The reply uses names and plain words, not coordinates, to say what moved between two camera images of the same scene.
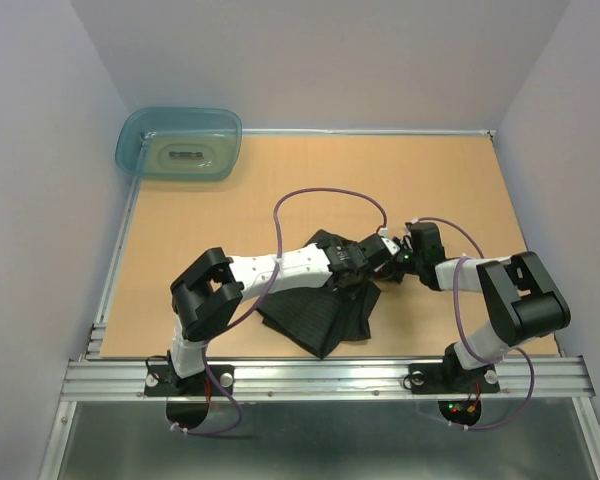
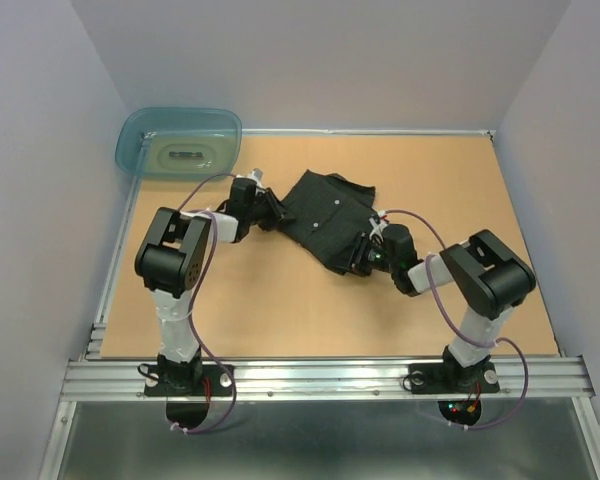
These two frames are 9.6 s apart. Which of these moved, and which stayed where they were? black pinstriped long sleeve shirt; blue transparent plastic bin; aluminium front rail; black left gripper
Moved: black left gripper; black pinstriped long sleeve shirt
Stayed: blue transparent plastic bin; aluminium front rail
